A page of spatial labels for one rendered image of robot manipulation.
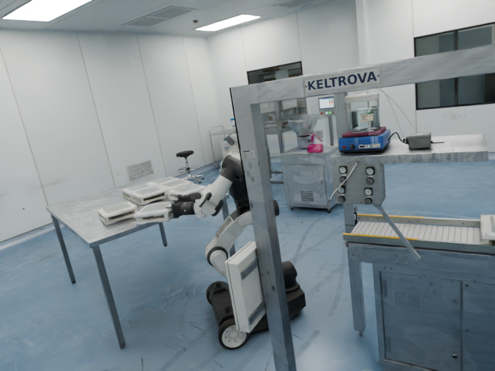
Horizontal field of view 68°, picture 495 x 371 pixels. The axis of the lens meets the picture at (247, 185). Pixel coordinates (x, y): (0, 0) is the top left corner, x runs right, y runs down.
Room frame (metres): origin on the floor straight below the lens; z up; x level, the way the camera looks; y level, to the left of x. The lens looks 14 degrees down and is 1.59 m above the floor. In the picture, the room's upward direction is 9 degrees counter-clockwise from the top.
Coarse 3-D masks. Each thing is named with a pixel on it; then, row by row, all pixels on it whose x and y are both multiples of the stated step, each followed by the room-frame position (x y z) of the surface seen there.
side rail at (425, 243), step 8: (344, 240) 1.68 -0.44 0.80; (352, 240) 1.65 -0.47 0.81; (360, 240) 1.63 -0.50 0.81; (368, 240) 1.61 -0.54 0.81; (376, 240) 1.59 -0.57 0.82; (384, 240) 1.57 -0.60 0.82; (392, 240) 1.55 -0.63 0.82; (400, 240) 1.54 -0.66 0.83; (408, 240) 1.52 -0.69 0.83; (416, 240) 1.50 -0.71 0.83; (424, 240) 1.48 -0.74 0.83; (432, 240) 1.47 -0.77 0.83; (440, 248) 1.45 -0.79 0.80; (448, 248) 1.43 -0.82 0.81; (456, 248) 1.41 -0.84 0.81; (464, 248) 1.40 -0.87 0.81; (472, 248) 1.38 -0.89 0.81; (480, 248) 1.37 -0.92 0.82; (488, 248) 1.35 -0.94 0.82
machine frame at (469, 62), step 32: (384, 64) 0.91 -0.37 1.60; (416, 64) 0.87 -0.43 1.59; (448, 64) 0.84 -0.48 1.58; (480, 64) 0.80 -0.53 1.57; (256, 96) 1.10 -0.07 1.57; (288, 96) 1.05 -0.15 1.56; (256, 128) 1.13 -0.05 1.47; (256, 160) 1.12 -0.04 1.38; (256, 192) 1.13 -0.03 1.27; (256, 224) 1.14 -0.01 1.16; (352, 224) 1.94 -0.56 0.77; (352, 288) 1.96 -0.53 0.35; (288, 320) 1.16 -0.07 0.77; (288, 352) 1.13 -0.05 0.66
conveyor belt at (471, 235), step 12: (360, 228) 1.80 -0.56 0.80; (372, 228) 1.78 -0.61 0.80; (384, 228) 1.75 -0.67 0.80; (408, 228) 1.71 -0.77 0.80; (420, 228) 1.69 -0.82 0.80; (432, 228) 1.67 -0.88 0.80; (444, 228) 1.64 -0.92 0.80; (456, 228) 1.63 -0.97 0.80; (468, 228) 1.60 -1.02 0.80; (444, 240) 1.52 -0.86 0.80; (456, 240) 1.51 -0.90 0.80; (468, 240) 1.49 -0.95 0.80; (480, 240) 1.47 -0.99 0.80; (492, 252) 1.36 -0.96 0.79
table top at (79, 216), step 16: (112, 192) 3.55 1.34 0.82; (48, 208) 3.28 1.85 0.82; (64, 208) 3.18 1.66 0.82; (80, 208) 3.09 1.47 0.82; (96, 208) 3.00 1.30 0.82; (64, 224) 2.74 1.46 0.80; (80, 224) 2.62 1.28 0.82; (96, 224) 2.55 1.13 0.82; (112, 224) 2.49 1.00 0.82; (128, 224) 2.44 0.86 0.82; (144, 224) 2.39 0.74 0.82; (96, 240) 2.20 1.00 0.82
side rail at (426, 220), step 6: (360, 216) 1.90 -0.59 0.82; (366, 216) 1.88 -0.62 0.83; (372, 216) 1.86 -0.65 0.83; (378, 216) 1.85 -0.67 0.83; (402, 222) 1.78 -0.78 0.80; (408, 222) 1.76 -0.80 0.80; (414, 222) 1.75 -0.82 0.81; (420, 222) 1.73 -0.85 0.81; (426, 222) 1.72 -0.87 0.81; (432, 222) 1.70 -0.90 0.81; (438, 222) 1.69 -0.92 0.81; (444, 222) 1.67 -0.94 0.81; (450, 222) 1.66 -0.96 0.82; (456, 222) 1.65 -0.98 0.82; (462, 222) 1.63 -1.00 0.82; (468, 222) 1.62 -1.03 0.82; (474, 222) 1.61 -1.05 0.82
